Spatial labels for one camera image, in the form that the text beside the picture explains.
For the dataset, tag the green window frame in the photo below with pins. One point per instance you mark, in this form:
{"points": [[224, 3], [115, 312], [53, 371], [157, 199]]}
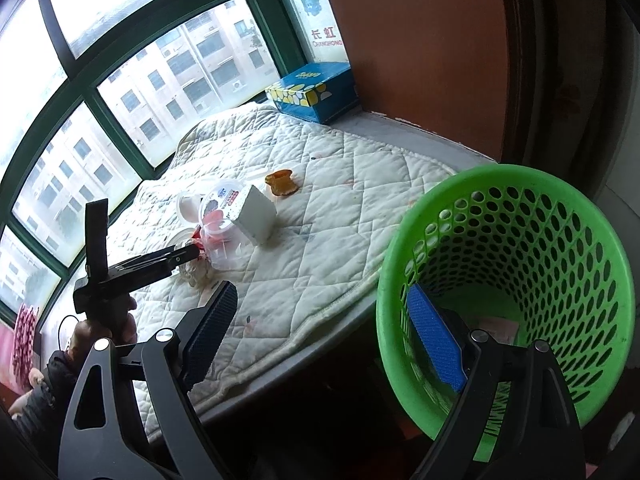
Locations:
{"points": [[272, 30]]}

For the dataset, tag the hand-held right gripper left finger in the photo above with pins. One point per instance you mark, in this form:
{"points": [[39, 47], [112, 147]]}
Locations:
{"points": [[215, 330]]}

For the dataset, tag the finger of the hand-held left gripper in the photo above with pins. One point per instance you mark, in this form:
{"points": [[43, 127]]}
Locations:
{"points": [[155, 259], [145, 276]]}

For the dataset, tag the green plastic basket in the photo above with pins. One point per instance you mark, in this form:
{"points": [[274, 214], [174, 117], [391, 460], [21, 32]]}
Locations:
{"points": [[550, 220]]}

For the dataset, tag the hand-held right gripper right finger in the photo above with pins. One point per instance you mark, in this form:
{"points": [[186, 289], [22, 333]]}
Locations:
{"points": [[435, 340]]}

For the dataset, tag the person's left forearm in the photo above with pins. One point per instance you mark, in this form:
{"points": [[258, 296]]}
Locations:
{"points": [[45, 390]]}

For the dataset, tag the orange jelly cup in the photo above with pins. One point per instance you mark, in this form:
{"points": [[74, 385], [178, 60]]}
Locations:
{"points": [[281, 185]]}

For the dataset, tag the pinkish paper scrap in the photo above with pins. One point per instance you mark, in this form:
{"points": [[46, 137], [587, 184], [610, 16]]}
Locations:
{"points": [[500, 331]]}

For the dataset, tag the blue tissue box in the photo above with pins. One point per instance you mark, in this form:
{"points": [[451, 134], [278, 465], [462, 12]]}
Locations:
{"points": [[310, 90]]}

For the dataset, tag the clear plastic wrapper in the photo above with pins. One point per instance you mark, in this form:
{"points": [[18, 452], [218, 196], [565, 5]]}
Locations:
{"points": [[192, 272]]}

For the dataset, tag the pink patterned cloth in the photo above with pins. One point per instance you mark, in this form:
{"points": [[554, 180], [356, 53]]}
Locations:
{"points": [[25, 350]]}

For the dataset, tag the brown wooden panel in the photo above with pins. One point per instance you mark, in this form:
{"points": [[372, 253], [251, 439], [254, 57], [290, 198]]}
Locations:
{"points": [[425, 50]]}

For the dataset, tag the white quilted mat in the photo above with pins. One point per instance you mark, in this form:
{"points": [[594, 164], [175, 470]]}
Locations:
{"points": [[325, 240]]}

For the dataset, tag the clear tub with printed lid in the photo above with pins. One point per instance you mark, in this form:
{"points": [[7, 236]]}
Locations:
{"points": [[220, 200]]}

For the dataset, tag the person's left hand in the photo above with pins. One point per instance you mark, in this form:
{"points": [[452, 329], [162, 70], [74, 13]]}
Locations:
{"points": [[127, 325]]}

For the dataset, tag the window sticker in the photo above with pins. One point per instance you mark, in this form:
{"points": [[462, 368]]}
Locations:
{"points": [[315, 5]]}

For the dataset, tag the dark wooden door frame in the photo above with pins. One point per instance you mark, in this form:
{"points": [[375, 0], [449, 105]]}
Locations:
{"points": [[530, 60]]}

